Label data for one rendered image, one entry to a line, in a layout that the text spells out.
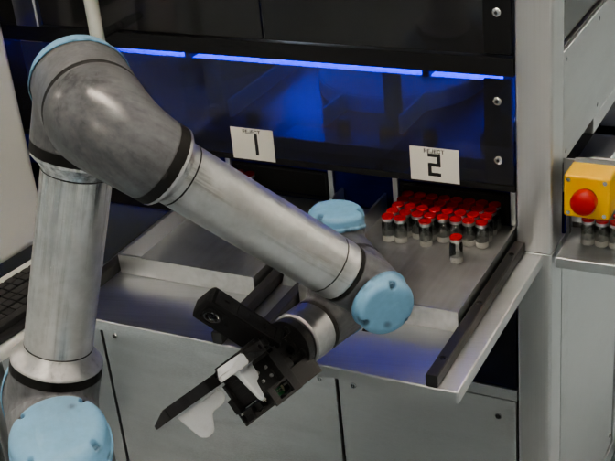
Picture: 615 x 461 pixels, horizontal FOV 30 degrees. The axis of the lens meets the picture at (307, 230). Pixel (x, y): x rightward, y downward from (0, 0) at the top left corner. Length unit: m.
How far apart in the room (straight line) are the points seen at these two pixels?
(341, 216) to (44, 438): 0.45
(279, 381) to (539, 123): 0.64
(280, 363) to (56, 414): 0.27
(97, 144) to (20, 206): 1.05
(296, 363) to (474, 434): 0.75
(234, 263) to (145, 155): 0.75
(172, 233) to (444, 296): 0.54
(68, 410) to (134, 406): 1.15
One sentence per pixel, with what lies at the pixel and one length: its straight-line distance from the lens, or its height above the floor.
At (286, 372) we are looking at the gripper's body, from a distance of 1.41.
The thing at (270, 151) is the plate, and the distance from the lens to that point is 2.01.
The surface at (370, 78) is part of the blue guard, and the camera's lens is 1.87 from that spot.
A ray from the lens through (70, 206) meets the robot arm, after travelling 1.35.
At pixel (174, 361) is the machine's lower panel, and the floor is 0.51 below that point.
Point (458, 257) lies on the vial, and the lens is 1.86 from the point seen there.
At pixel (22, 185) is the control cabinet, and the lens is 2.24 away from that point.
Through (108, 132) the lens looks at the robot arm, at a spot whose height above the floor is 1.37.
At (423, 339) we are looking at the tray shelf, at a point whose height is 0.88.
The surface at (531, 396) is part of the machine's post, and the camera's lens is 2.05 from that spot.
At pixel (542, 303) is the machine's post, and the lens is 1.94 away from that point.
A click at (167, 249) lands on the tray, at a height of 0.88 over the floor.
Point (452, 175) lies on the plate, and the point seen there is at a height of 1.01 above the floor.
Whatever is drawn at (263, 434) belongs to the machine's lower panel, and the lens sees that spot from 2.38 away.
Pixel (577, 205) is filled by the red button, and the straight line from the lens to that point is 1.80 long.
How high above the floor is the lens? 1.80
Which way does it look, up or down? 27 degrees down
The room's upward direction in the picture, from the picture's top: 6 degrees counter-clockwise
